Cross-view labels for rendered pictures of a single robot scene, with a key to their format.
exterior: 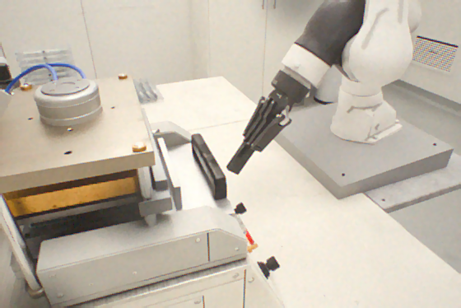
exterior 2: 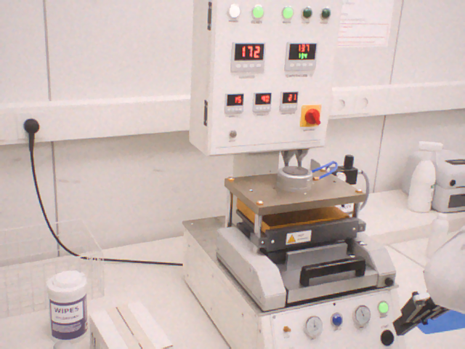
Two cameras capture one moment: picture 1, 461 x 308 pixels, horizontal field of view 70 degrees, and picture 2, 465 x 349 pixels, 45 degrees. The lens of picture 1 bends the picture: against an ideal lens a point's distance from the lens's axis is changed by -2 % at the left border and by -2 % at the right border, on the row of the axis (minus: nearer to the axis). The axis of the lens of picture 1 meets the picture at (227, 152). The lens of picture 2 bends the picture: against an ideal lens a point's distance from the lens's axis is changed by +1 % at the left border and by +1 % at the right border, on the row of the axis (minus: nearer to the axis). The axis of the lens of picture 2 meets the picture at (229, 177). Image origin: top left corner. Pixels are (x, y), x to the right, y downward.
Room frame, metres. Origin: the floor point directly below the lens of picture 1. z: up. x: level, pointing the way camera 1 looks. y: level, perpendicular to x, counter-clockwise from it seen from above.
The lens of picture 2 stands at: (0.14, -0.97, 1.56)
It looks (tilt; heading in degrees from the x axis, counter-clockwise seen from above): 20 degrees down; 84
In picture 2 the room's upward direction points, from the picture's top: 3 degrees clockwise
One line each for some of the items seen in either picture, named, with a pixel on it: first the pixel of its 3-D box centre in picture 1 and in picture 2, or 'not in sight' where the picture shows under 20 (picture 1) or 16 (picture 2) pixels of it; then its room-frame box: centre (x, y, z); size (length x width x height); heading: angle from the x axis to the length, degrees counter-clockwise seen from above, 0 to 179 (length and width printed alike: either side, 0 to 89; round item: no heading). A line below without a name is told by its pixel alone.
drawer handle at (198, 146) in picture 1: (207, 162); (333, 270); (0.47, 0.03, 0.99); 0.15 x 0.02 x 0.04; 19
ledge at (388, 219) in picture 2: not in sight; (376, 217); (0.85, 0.80, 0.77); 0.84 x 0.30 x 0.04; 22
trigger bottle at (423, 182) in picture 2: not in sight; (425, 176); (1.02, 0.84, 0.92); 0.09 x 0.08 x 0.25; 161
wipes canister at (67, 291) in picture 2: not in sight; (67, 305); (-0.10, 0.16, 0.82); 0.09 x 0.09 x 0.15
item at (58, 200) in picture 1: (81, 137); (295, 203); (0.42, 0.21, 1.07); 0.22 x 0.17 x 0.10; 19
